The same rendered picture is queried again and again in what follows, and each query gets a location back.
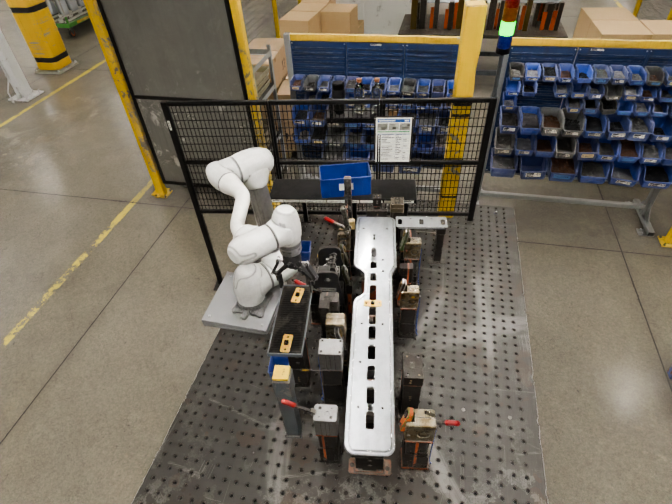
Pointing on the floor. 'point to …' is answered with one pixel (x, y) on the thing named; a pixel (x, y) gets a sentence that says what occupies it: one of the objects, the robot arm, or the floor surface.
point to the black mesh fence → (333, 151)
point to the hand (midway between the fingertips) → (296, 286)
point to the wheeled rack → (70, 19)
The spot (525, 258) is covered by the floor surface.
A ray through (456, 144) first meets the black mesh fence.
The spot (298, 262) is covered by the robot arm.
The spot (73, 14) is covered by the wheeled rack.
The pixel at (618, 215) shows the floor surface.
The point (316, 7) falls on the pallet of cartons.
